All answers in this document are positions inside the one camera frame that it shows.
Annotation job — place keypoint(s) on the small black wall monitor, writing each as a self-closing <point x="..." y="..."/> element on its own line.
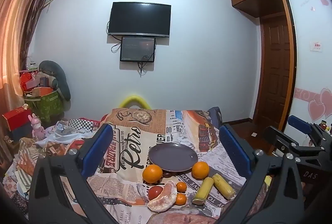
<point x="137" y="49"/>

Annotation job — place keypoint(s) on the large orange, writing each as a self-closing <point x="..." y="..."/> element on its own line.
<point x="200" y="170"/>
<point x="152" y="174"/>

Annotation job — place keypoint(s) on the brown wooden door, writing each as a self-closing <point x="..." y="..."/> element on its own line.
<point x="275" y="71"/>

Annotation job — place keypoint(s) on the grey plush toy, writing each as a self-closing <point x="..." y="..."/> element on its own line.
<point x="61" y="79"/>

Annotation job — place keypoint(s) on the white heart-print wardrobe door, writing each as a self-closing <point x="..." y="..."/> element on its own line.
<point x="308" y="71"/>

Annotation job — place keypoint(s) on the pink toy figure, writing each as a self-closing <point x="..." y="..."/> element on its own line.
<point x="37" y="127"/>

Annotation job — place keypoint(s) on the yellow banana piece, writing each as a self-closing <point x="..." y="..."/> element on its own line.
<point x="224" y="186"/>
<point x="205" y="190"/>

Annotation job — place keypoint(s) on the dark blue chair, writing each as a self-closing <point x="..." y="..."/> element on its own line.
<point x="215" y="115"/>

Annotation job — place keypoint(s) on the black wall television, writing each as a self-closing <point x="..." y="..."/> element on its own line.
<point x="140" y="19"/>

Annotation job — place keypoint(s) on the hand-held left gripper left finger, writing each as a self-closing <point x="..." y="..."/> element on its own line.
<point x="97" y="147"/>

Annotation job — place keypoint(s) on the dark brown date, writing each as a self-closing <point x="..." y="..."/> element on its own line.
<point x="167" y="175"/>

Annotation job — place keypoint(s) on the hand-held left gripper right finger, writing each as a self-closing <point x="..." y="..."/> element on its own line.
<point x="234" y="151"/>

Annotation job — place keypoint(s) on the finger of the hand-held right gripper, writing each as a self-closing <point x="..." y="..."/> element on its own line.
<point x="298" y="123"/>
<point x="278" y="137"/>

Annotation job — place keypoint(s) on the patchwork blanket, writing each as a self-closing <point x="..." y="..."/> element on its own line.
<point x="23" y="161"/>

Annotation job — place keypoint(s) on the dark purple plate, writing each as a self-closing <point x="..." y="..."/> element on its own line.
<point x="172" y="156"/>

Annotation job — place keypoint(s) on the black-white checkered cloth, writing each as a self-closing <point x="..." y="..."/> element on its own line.
<point x="83" y="125"/>

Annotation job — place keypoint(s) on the brown curtain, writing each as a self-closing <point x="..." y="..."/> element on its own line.
<point x="15" y="32"/>

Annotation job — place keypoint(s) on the green storage bag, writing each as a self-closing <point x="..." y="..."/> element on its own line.
<point x="48" y="107"/>

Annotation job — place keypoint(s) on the small tangerine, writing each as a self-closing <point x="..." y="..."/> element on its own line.
<point x="181" y="186"/>
<point x="181" y="199"/>

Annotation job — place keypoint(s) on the red tomato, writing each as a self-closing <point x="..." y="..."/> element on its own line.
<point x="154" y="191"/>

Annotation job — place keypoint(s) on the orange box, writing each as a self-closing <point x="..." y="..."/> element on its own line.
<point x="42" y="92"/>

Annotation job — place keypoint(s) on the printed tablecloth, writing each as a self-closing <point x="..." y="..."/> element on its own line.
<point x="122" y="187"/>

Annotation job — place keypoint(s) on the red box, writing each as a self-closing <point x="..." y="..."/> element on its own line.
<point x="16" y="117"/>

